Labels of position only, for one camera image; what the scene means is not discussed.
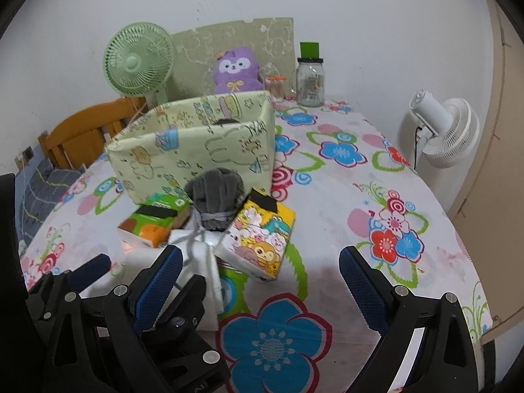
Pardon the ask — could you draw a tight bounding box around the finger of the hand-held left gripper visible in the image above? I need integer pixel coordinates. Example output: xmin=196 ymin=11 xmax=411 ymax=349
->
xmin=27 ymin=254 xmax=112 ymax=328
xmin=158 ymin=275 xmax=208 ymax=333

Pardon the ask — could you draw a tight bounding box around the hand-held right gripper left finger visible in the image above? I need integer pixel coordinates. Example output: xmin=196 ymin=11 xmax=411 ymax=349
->
xmin=41 ymin=248 xmax=184 ymax=393

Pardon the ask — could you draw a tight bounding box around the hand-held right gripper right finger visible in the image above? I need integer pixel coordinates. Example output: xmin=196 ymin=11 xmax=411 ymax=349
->
xmin=338 ymin=246 xmax=486 ymax=393

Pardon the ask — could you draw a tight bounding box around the white package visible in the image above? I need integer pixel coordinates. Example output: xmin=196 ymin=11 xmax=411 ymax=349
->
xmin=168 ymin=229 xmax=226 ymax=330

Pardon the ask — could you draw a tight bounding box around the green tissue pack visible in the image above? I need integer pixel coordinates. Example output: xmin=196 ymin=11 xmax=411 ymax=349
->
xmin=117 ymin=194 xmax=193 ymax=249

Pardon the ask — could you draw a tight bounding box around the yellow cartoon tissue pack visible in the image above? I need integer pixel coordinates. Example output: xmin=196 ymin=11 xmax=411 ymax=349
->
xmin=215 ymin=188 xmax=296 ymax=283

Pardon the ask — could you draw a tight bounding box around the grey drawstring pouch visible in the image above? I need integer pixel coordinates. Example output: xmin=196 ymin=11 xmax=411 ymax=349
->
xmin=184 ymin=167 xmax=245 ymax=232

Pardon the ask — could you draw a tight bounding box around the patterned green storage box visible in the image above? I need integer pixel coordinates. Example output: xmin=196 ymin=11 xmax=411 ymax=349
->
xmin=105 ymin=89 xmax=276 ymax=205

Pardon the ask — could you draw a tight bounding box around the grey plaid pillow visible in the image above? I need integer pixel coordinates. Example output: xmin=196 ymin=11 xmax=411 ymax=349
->
xmin=14 ymin=145 xmax=83 ymax=246

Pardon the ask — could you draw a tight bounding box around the floral tablecloth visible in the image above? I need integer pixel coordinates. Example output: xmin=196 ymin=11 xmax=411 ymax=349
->
xmin=18 ymin=98 xmax=492 ymax=393

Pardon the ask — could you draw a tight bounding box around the wooden headboard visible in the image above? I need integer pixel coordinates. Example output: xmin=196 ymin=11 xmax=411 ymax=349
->
xmin=39 ymin=96 xmax=148 ymax=170

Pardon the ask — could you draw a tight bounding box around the beige door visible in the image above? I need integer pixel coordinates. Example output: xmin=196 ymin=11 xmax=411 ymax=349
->
xmin=446 ymin=0 xmax=524 ymax=336

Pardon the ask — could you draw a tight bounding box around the white floor fan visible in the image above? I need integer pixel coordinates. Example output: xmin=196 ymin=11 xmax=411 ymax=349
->
xmin=399 ymin=89 xmax=480 ymax=171

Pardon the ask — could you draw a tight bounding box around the green desk fan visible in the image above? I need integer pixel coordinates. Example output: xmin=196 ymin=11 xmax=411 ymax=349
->
xmin=102 ymin=23 xmax=175 ymax=109

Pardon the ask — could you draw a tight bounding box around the glass jar with green lid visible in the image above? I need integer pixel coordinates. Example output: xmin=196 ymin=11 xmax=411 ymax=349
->
xmin=291 ymin=42 xmax=325 ymax=107

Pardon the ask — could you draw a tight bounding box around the toothpick holder with orange lid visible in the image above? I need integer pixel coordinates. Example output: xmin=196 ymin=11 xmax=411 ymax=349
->
xmin=266 ymin=76 xmax=286 ymax=101

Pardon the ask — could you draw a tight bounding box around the purple plush toy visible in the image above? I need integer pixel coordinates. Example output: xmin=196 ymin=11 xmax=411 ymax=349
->
xmin=213 ymin=47 xmax=266 ymax=95

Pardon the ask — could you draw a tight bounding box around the patterned green cardboard board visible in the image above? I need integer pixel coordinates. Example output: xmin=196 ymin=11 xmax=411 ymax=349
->
xmin=170 ymin=17 xmax=295 ymax=101

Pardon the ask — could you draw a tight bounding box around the black fan cable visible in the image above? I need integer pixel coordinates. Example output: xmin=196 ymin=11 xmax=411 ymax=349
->
xmin=413 ymin=125 xmax=426 ymax=173

